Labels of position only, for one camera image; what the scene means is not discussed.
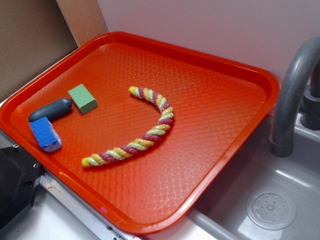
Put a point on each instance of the grey sink drain cover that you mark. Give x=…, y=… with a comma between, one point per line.
x=271, y=209

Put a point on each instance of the blue sponge block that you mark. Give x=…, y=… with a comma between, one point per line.
x=45, y=134

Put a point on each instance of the green rectangular block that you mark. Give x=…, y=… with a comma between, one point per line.
x=83, y=99

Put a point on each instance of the black box with screws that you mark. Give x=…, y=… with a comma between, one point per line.
x=20, y=176

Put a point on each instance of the grey toy sink basin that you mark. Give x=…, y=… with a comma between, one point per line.
x=221, y=210

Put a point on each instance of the orange plastic tray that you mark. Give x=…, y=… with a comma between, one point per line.
x=217, y=104

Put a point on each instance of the dark grey plastic pickle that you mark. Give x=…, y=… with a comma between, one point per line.
x=52, y=111

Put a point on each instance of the wooden board panel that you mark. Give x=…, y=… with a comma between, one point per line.
x=84, y=19

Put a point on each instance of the grey plastic faucet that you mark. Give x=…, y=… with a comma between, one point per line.
x=291, y=95

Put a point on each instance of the dark grey faucet handle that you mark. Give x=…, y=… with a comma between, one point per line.
x=310, y=117

